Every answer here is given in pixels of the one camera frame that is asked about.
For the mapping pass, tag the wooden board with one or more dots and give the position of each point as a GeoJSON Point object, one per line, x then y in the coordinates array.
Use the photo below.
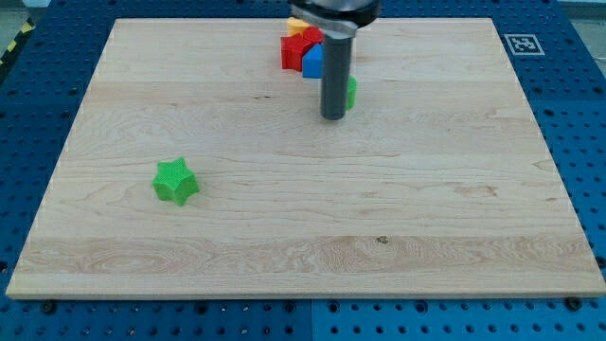
{"type": "Point", "coordinates": [437, 184]}

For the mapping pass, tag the red star block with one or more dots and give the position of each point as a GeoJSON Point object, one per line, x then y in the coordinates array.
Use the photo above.
{"type": "Point", "coordinates": [292, 50]}

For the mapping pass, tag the yellow block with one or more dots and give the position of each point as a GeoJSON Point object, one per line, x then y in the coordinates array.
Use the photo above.
{"type": "Point", "coordinates": [296, 26]}

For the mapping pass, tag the green star block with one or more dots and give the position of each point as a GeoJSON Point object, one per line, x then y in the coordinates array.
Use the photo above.
{"type": "Point", "coordinates": [174, 181]}

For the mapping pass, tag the blue pentagon block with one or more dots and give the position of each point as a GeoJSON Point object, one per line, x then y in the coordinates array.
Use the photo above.
{"type": "Point", "coordinates": [312, 63]}

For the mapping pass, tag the green circle block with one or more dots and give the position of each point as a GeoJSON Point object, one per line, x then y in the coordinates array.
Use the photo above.
{"type": "Point", "coordinates": [351, 92]}

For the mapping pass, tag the yellow black hazard tape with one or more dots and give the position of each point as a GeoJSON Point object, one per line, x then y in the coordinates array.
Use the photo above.
{"type": "Point", "coordinates": [17, 44]}

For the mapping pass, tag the red round block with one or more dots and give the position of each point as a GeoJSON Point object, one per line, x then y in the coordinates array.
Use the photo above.
{"type": "Point", "coordinates": [313, 35]}

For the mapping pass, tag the white fiducial marker tag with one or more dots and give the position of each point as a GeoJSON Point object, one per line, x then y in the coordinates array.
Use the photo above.
{"type": "Point", "coordinates": [521, 44]}

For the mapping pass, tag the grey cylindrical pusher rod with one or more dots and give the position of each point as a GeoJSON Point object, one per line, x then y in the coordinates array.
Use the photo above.
{"type": "Point", "coordinates": [335, 75]}

